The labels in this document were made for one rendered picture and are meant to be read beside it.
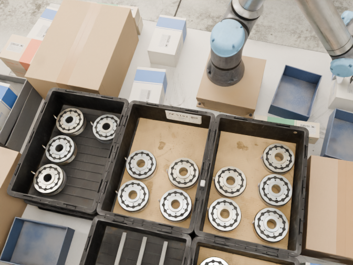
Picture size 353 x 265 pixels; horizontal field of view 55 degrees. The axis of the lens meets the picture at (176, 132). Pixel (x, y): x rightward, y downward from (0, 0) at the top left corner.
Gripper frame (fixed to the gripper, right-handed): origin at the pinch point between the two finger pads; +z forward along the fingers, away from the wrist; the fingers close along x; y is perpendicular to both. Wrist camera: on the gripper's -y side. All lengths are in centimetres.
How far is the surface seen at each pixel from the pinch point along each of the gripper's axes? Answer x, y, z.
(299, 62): -19.7, -9.2, 6.5
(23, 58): -129, 26, -8
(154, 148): -65, 49, -7
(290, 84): -21.9, 2.8, 6.0
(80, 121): -94, 47, -9
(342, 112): -1.8, 14.1, 0.7
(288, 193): -18, 53, -10
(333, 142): -2.4, 24.5, 5.8
